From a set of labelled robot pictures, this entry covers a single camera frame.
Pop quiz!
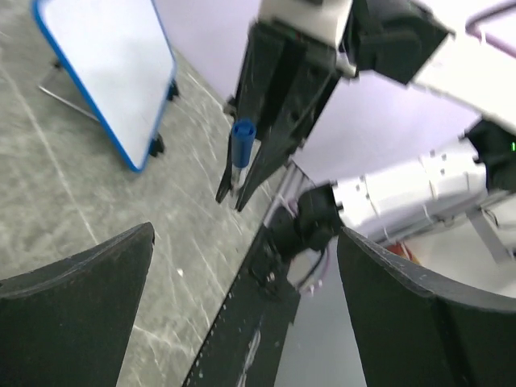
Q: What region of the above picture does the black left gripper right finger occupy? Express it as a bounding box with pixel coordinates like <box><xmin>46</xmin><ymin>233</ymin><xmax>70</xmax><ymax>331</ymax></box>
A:
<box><xmin>337</xmin><ymin>227</ymin><xmax>515</xmax><ymax>386</ymax></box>

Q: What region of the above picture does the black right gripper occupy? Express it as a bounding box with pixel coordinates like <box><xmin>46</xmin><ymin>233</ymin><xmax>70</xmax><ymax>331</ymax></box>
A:
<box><xmin>215</xmin><ymin>1</ymin><xmax>450</xmax><ymax>212</ymax></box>

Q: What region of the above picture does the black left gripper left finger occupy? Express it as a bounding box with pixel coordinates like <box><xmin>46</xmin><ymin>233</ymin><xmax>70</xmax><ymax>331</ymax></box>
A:
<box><xmin>1</xmin><ymin>223</ymin><xmax>154</xmax><ymax>386</ymax></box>

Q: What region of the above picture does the blue marker cap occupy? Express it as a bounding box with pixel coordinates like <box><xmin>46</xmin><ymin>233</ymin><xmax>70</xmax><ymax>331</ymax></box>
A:
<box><xmin>231</xmin><ymin>119</ymin><xmax>256</xmax><ymax>169</ymax></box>

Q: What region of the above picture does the white blue whiteboard marker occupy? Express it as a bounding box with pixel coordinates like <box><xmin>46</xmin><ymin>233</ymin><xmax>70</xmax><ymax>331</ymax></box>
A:
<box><xmin>230</xmin><ymin>164</ymin><xmax>248</xmax><ymax>198</ymax></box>

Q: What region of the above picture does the blue framed whiteboard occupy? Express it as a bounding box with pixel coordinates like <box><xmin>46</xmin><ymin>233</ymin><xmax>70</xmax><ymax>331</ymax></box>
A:
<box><xmin>32</xmin><ymin>0</ymin><xmax>177</xmax><ymax>172</ymax></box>

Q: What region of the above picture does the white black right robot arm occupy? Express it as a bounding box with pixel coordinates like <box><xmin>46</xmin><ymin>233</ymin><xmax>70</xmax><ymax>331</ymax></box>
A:
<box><xmin>215</xmin><ymin>1</ymin><xmax>515</xmax><ymax>262</ymax></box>

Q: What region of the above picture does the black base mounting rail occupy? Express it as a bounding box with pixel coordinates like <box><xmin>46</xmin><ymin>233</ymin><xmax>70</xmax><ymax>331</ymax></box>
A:
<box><xmin>183</xmin><ymin>164</ymin><xmax>310</xmax><ymax>387</ymax></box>

